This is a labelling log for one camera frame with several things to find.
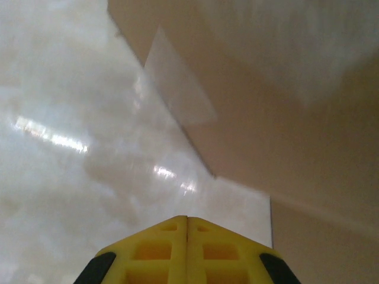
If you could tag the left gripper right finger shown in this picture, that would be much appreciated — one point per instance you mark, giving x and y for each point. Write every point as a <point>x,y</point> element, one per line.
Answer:
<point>254,266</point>

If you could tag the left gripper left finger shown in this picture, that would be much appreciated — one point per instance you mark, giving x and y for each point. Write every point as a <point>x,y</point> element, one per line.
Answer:
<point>118,266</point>

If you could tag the brown cardboard box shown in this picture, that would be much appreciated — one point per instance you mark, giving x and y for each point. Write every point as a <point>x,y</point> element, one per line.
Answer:
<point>281,118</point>

